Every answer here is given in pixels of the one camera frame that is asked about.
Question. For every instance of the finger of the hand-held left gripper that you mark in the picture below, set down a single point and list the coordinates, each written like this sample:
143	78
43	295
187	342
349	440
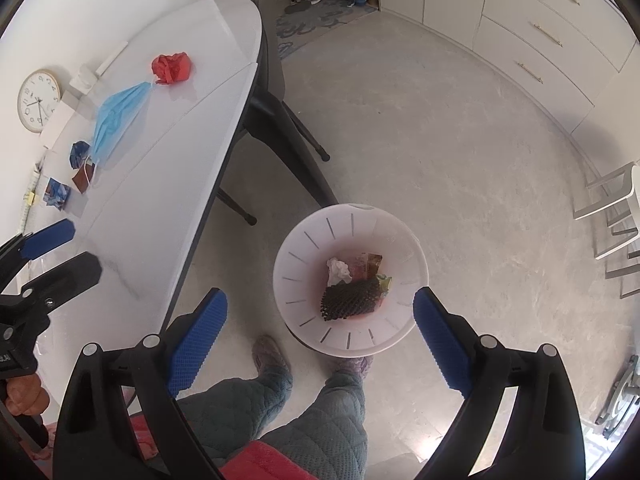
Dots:
65	275
47	240

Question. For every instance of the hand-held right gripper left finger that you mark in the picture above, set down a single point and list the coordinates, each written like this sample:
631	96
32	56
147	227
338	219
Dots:
197	345

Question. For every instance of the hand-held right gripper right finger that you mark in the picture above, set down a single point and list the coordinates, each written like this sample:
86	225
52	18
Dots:
442	345

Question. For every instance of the black foam mesh net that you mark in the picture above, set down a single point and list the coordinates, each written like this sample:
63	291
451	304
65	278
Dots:
350	297

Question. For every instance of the red brown wrapper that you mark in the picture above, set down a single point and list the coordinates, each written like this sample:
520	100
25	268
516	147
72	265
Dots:
370	262

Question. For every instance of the white tissue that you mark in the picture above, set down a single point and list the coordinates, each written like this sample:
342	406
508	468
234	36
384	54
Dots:
339	270

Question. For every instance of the translucent white plastic bin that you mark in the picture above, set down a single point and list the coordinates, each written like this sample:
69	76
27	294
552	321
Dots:
305	240

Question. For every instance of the person's left hand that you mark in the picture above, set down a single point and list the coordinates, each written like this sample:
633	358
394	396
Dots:
27	395

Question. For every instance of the yellow sticky note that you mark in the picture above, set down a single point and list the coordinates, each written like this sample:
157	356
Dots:
31	199

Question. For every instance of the blue printed wrapper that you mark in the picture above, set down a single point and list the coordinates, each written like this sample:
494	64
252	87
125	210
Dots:
57	192

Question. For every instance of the grey fuzzy slipper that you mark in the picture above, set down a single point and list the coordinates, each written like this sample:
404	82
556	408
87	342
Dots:
270	355
352	365

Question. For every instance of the dark blue crumpled wrapper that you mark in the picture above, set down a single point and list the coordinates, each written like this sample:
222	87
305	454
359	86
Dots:
79	152

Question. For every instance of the white flat box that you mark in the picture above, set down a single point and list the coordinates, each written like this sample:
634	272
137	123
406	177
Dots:
57	125

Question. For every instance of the blue face mask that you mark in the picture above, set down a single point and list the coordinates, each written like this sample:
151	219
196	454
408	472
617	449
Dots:
115	115

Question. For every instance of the person's right leg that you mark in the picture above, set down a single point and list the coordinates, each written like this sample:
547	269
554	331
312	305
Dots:
325	425

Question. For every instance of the red quilted jacket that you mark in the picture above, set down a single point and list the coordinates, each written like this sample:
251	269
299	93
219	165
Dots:
280	462

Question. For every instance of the black table leg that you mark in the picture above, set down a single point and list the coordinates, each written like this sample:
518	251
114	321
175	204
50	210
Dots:
235	205

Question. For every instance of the white mug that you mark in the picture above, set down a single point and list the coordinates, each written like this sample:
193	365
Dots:
82	79

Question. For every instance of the grey white machine base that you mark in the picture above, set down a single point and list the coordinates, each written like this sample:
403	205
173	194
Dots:
620	400

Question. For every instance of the long white box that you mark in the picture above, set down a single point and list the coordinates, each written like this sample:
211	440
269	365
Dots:
112	57

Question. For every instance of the red crumpled paper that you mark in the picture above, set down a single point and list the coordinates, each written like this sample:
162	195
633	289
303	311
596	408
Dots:
172	67

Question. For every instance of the white stool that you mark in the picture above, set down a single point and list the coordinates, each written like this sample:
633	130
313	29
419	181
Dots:
610	205

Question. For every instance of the grey chair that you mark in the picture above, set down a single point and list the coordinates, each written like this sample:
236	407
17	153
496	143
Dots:
270	75

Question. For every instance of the grey patterned rug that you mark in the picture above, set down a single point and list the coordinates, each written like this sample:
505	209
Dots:
310	25

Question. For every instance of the grey drawer sideboard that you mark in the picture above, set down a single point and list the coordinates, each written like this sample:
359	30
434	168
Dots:
550	10

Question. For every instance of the round beige wall clock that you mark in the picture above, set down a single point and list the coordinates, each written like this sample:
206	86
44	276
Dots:
39	101

